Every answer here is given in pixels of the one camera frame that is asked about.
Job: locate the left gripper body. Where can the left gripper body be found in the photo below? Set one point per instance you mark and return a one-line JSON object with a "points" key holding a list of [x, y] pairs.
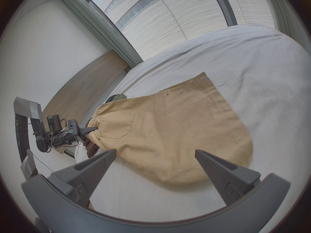
{"points": [[76, 136]]}

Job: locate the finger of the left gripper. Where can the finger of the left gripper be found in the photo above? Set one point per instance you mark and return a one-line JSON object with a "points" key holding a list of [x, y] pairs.
{"points": [[87, 130]]}

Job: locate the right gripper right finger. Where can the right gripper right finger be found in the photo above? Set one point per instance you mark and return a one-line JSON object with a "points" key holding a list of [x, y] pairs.
{"points": [[226, 176]]}

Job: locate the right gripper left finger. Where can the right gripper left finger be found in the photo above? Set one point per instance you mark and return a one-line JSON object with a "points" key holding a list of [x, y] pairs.
{"points": [[87, 173]]}

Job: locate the tan shorts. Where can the tan shorts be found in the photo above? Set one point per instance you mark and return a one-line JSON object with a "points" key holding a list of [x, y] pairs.
{"points": [[170, 130]]}

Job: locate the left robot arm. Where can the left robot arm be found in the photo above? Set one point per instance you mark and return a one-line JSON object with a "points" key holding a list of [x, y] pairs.
{"points": [[40, 139]]}

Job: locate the bed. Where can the bed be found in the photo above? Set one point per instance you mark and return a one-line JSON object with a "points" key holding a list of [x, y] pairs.
{"points": [[243, 69]]}

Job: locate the brown shorts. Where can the brown shorts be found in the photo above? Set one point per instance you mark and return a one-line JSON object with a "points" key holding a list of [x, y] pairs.
{"points": [[91, 149]]}

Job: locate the black garment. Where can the black garment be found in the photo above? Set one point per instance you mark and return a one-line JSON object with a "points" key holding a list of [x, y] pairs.
{"points": [[111, 99]]}

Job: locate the green garment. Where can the green garment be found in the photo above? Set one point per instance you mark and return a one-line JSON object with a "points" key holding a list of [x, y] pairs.
{"points": [[120, 97]]}

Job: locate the grey-green curtain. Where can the grey-green curtain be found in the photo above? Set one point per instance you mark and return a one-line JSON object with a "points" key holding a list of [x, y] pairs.
{"points": [[281, 11], [109, 30]]}

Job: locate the window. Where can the window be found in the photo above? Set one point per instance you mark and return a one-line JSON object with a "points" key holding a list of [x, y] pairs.
{"points": [[182, 13]]}

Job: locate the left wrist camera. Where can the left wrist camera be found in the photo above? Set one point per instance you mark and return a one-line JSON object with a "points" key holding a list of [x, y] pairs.
{"points": [[73, 124]]}

